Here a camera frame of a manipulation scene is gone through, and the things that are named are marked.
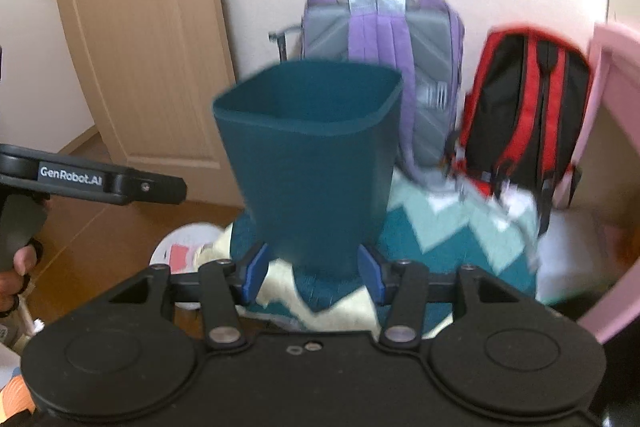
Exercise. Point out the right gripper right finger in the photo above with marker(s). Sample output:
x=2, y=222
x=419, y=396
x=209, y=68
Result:
x=380, y=276

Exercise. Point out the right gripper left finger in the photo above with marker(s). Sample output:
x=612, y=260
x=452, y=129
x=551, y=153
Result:
x=250, y=273

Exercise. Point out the teal trash bin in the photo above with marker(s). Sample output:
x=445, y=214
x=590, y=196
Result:
x=312, y=146

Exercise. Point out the left hand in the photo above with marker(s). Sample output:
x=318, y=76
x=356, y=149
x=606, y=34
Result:
x=13, y=282

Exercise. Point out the teal white zigzag quilt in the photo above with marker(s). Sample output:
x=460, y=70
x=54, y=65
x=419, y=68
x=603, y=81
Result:
x=440, y=229

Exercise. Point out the beige wooden door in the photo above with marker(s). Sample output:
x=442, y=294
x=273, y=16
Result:
x=150, y=70

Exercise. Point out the red black backpack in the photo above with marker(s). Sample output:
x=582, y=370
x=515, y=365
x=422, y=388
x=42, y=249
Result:
x=523, y=116

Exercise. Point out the purple grey backpack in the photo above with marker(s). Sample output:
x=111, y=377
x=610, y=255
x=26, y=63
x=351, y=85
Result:
x=423, y=40

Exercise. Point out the pink furniture frame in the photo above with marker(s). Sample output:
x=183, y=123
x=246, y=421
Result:
x=604, y=241

